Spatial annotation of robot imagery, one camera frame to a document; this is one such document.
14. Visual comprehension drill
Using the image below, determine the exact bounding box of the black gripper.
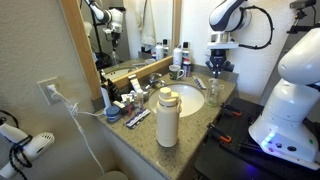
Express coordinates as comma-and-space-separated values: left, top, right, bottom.
204, 49, 236, 81

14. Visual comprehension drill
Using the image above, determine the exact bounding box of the white bottle black cap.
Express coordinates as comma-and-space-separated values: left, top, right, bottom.
181, 41, 193, 64

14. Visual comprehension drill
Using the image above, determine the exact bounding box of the white plastic bottle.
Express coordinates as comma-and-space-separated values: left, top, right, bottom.
172, 44, 184, 68

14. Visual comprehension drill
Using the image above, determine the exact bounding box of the cream insulated water bottle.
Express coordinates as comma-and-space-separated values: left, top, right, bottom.
155, 86, 183, 149

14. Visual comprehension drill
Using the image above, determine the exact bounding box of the white oval sink basin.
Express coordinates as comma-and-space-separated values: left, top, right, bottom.
147, 83, 206, 119

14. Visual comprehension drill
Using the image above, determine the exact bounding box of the orange black clamp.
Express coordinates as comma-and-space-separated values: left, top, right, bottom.
206, 122, 233, 144
220, 102, 244, 118

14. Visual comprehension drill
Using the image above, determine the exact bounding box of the green white mug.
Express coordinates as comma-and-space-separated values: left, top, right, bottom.
167, 64, 186, 81

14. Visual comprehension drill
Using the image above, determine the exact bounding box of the chrome faucet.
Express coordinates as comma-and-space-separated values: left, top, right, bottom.
144, 72, 167, 92

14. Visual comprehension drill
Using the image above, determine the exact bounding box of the white upright cream tube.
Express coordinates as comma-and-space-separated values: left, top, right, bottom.
127, 74, 143, 95

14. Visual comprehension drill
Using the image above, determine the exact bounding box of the wooden framed mirror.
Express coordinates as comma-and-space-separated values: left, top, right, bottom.
59, 0, 183, 102

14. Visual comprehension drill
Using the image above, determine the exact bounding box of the blue round container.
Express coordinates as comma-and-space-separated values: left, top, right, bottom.
106, 105, 123, 123

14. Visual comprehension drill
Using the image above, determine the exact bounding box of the white electric toothbrush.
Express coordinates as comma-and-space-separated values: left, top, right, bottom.
99, 85, 112, 110

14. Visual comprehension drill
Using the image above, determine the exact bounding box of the white hair dryer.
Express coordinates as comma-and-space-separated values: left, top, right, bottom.
0, 123, 56, 180

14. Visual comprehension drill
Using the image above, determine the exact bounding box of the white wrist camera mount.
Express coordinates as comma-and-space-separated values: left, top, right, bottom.
206, 41, 240, 51

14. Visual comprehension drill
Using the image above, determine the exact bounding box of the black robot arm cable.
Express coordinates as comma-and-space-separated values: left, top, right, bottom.
237, 4, 275, 51

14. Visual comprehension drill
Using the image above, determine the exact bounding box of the black exterior camera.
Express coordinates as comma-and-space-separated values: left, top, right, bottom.
286, 0, 318, 35

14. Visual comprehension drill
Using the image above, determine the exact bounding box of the white power cable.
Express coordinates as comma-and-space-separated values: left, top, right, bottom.
46, 84, 108, 175

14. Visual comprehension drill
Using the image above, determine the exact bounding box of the white wall outlet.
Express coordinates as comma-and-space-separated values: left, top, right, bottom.
36, 76, 65, 106

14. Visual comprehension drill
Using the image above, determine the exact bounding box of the black hair dryer cord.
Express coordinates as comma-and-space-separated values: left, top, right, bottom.
0, 109, 35, 180

